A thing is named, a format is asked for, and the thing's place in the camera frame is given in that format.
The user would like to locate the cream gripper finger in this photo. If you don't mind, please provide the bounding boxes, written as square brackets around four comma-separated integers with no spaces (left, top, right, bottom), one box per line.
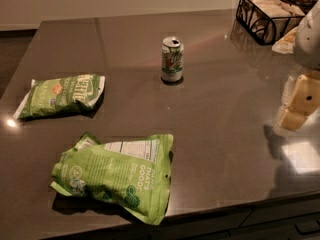
[278,71,320,131]

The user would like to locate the light green rice chip bag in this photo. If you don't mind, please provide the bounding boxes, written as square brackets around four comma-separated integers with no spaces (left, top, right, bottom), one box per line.
[51,133,174,225]

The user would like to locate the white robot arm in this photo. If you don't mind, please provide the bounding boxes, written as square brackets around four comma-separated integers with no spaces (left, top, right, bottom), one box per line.
[277,1,320,131]

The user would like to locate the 7up soda can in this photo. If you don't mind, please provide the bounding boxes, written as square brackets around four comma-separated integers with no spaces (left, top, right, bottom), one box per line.
[161,36,184,83]

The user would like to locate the dark green kettle chip bag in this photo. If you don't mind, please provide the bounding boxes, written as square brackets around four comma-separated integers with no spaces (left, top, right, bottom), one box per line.
[13,74,105,119]

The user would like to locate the white packet near basket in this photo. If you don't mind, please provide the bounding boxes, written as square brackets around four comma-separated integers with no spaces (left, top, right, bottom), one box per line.
[272,28,297,54]

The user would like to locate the black wire napkin basket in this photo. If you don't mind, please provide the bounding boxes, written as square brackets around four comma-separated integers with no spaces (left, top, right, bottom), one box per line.
[236,0,305,45]

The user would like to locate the dark cabinet drawer handle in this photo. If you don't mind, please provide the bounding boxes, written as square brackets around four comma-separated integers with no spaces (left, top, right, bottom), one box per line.
[295,220,320,235]

